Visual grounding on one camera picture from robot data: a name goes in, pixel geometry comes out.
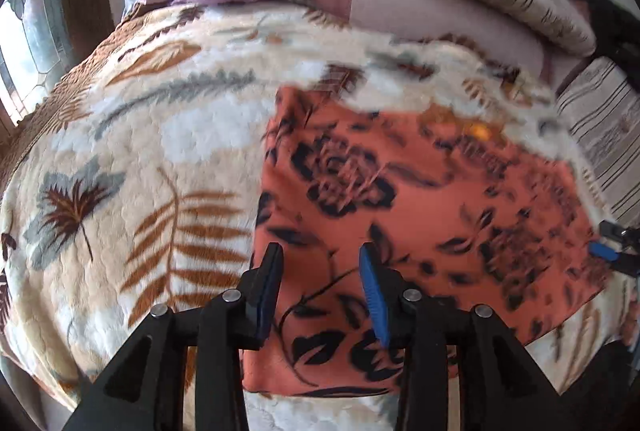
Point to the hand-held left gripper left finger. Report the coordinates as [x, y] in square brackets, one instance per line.
[267, 291]

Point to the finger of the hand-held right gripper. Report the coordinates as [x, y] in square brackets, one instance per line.
[617, 231]
[601, 250]

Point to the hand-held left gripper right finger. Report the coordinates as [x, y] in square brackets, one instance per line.
[375, 296]

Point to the orange floral dress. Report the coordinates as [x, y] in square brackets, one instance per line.
[425, 191]

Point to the dark clothes pile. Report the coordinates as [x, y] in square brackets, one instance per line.
[615, 26]

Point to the square striped floral pillow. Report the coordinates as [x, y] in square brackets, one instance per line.
[605, 121]

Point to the cream leaf-print blanket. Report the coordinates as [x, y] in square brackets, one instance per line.
[150, 136]

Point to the pink bolster cushion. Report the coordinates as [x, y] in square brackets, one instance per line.
[425, 11]

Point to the stained glass window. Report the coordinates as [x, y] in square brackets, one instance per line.
[35, 36]

